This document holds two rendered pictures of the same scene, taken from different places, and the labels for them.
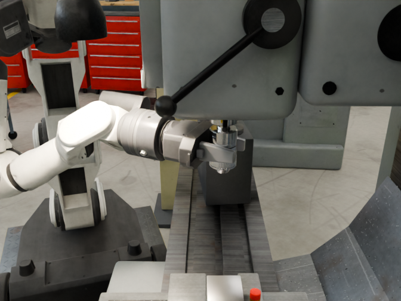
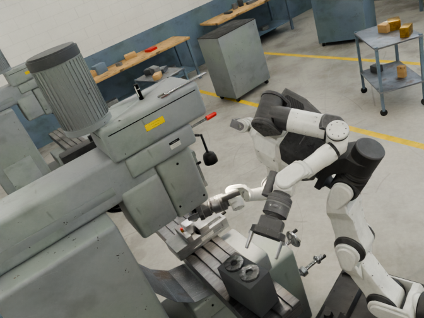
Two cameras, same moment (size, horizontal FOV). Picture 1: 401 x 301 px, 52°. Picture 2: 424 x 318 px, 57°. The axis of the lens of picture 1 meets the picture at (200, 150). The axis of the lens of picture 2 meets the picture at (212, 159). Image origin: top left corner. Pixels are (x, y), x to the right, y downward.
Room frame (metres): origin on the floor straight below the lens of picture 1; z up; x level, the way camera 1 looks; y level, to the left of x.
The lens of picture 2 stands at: (2.23, -0.54, 2.37)
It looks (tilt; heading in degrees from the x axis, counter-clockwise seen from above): 28 degrees down; 156
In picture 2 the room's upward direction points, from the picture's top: 21 degrees counter-clockwise
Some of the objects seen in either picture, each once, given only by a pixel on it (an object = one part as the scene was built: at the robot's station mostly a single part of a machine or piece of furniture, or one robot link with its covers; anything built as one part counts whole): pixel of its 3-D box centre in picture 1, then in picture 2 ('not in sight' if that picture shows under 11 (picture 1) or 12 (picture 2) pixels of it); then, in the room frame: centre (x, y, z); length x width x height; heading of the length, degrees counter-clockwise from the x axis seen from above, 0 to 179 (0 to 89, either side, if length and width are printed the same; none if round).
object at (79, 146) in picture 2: not in sight; (87, 163); (0.30, -0.33, 1.62); 0.20 x 0.09 x 0.21; 89
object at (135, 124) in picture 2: not in sight; (146, 116); (0.64, -0.05, 1.81); 0.47 x 0.26 x 0.16; 89
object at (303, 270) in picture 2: not in sight; (312, 263); (0.79, 0.49, 0.52); 0.22 x 0.06 x 0.06; 89
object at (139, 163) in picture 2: not in sight; (151, 144); (0.64, -0.08, 1.68); 0.34 x 0.24 x 0.10; 89
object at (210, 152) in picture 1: (215, 154); not in sight; (0.61, -0.03, 1.23); 0.06 x 0.02 x 0.03; 66
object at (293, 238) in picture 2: not in sight; (289, 242); (0.65, 0.46, 0.64); 0.16 x 0.12 x 0.12; 89
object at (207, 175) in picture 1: (222, 153); (247, 282); (1.05, -0.06, 1.04); 0.22 x 0.12 x 0.20; 6
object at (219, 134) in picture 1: (223, 130); not in sight; (0.64, -0.04, 1.26); 0.05 x 0.05 x 0.01
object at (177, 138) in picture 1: (175, 140); (209, 207); (0.68, 0.05, 1.23); 0.13 x 0.12 x 0.10; 156
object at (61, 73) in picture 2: not in sight; (70, 90); (0.64, -0.29, 2.05); 0.20 x 0.20 x 0.32
